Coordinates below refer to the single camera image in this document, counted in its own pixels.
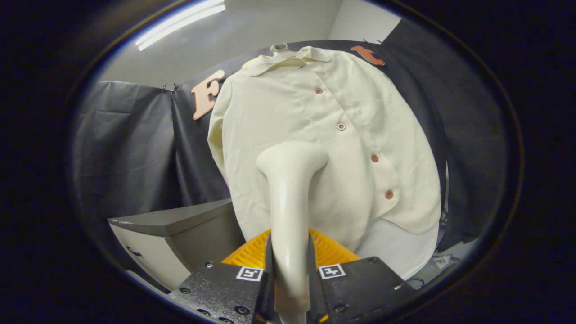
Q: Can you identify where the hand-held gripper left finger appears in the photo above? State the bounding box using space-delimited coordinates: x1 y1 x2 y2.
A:
169 229 276 324

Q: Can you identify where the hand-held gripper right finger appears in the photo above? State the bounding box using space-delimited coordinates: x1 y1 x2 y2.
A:
308 229 417 324

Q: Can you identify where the cream button shirt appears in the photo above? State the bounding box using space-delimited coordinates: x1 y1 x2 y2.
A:
207 45 441 252

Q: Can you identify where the grey cabinet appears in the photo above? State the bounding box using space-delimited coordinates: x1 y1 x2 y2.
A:
107 199 246 291

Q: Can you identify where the thin metal stand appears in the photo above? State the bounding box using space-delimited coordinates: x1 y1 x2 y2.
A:
443 162 450 221

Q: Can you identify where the black backdrop cloth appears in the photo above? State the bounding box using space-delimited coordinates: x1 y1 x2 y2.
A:
72 18 509 252

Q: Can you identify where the ceiling light panel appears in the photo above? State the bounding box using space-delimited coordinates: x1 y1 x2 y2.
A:
135 0 225 51

